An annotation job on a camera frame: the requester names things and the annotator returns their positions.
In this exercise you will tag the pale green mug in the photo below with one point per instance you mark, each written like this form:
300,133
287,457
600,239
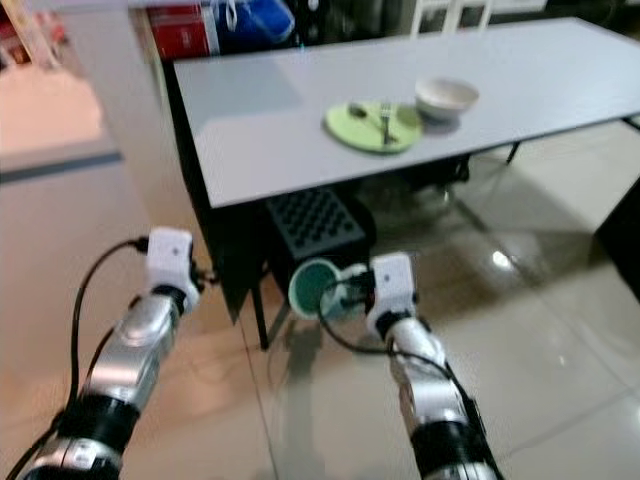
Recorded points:
305,290

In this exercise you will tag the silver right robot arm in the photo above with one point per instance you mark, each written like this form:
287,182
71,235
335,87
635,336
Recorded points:
425,385

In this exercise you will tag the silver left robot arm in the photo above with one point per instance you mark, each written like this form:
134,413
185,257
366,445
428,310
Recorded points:
140,350

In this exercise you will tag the black perforated crate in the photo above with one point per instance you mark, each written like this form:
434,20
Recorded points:
310,220

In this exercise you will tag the light green plate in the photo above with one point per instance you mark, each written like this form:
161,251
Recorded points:
360,135

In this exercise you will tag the silver metal fork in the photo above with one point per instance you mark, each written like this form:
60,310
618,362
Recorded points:
385,125

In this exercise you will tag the bronze metal spoon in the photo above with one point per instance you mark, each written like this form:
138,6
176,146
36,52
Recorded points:
356,109

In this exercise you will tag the grey table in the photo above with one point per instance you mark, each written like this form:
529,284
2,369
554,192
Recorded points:
270,130

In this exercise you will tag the white ceramic bowl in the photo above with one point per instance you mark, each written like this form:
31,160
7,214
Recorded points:
447,100

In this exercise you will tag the blue fabric bag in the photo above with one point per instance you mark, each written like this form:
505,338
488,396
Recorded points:
260,20

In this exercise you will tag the white glass door cabinet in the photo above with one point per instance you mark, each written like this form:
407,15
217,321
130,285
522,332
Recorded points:
470,12

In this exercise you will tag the red cartridge box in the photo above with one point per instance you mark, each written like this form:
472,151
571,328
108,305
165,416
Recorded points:
175,32

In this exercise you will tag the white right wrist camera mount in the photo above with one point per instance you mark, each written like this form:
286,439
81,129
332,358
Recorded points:
392,285

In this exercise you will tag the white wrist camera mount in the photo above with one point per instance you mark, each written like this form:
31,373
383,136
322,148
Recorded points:
392,285
170,255

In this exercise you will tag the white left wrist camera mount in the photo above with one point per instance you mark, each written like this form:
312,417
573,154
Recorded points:
170,255

